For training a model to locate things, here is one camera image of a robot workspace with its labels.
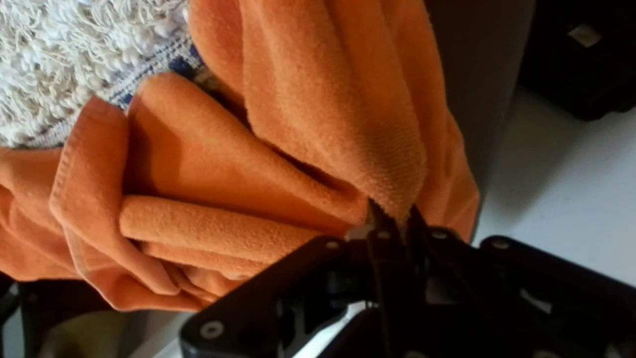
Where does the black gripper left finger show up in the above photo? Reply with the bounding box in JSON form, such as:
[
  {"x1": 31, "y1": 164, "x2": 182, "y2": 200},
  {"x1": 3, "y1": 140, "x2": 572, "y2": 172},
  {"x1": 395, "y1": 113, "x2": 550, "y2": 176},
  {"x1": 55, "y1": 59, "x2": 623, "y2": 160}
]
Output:
[{"x1": 176, "y1": 196, "x2": 403, "y2": 358}]

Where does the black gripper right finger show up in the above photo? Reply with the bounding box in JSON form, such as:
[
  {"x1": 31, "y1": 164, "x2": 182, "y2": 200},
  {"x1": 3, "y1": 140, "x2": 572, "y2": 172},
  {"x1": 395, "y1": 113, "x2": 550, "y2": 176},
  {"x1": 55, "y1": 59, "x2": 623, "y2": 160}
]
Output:
[{"x1": 403, "y1": 204, "x2": 636, "y2": 358}]

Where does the orange fleece blanket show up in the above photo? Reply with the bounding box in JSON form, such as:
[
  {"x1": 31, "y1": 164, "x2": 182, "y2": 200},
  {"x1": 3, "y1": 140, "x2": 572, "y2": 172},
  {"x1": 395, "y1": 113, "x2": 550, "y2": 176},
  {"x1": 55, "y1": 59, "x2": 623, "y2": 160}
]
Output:
[{"x1": 0, "y1": 0, "x2": 478, "y2": 310}]

